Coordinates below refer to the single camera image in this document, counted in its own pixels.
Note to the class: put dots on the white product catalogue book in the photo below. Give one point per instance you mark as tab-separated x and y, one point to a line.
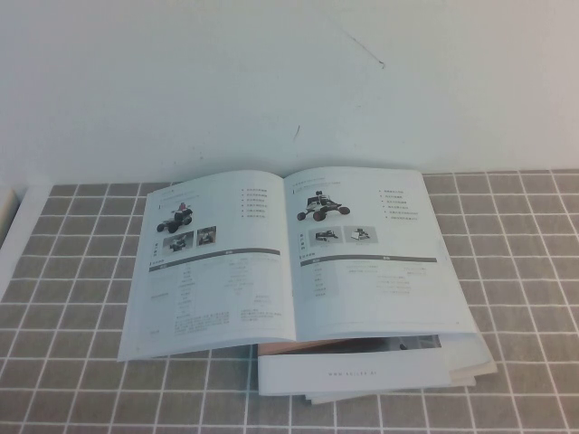
226	280

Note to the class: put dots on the brown cover book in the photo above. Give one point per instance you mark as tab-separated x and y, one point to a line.
289	348

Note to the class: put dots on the white booklet with web address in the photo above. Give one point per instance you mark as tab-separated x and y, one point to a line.
316	380

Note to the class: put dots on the beige edged booklet stack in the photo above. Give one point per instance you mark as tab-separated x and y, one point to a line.
468	357

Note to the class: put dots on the grey white checked tablecloth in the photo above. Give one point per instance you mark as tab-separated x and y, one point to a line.
68	316

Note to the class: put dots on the beige flat board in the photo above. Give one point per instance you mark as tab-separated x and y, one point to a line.
5	217

